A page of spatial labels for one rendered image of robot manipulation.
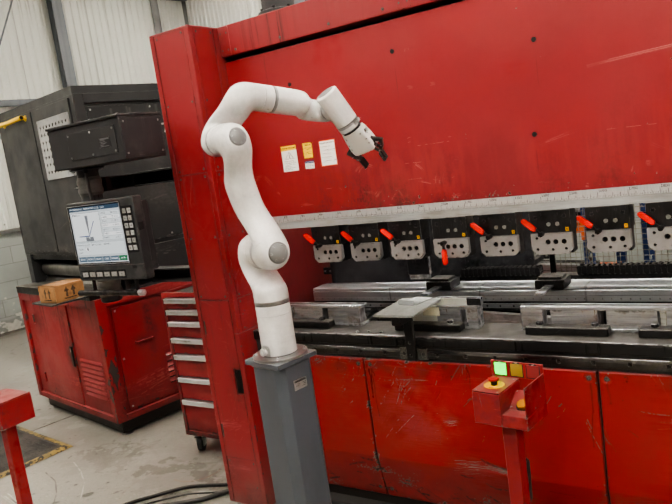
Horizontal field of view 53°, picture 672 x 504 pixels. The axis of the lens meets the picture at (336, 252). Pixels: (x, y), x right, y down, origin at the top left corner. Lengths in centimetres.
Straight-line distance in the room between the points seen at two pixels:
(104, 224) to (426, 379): 154
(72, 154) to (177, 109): 51
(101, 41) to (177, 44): 713
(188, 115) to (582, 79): 169
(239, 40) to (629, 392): 217
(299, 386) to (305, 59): 143
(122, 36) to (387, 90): 798
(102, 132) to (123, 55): 738
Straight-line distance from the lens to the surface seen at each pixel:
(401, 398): 293
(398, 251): 285
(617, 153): 252
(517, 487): 258
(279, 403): 230
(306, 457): 240
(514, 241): 264
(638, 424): 263
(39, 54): 990
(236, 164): 216
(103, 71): 1024
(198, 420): 418
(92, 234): 320
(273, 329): 227
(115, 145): 302
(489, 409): 243
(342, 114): 241
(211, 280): 323
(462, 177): 268
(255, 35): 317
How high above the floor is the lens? 165
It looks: 8 degrees down
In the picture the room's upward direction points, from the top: 8 degrees counter-clockwise
